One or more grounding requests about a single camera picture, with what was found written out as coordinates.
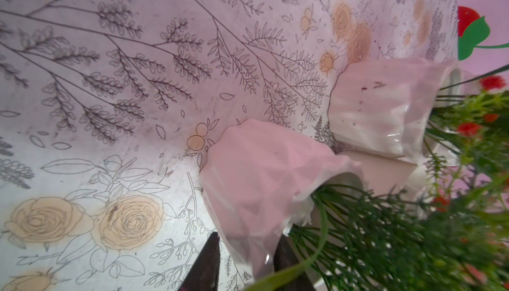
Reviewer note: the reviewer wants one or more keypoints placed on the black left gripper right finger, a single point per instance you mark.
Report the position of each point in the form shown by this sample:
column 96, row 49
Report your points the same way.
column 285, row 258

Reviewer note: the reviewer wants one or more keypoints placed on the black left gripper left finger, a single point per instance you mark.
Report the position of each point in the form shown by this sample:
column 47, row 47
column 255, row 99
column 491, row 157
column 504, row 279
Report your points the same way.
column 205, row 272

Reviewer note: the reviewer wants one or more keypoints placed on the white pot red flower plant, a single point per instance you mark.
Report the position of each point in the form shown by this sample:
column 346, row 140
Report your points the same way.
column 263, row 181

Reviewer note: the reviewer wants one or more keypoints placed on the white pot pink flower plant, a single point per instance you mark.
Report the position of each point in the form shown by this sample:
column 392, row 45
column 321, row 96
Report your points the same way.
column 431, row 114

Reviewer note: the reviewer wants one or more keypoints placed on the cream storage tray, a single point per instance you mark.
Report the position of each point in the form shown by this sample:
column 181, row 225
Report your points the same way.
column 383, row 175

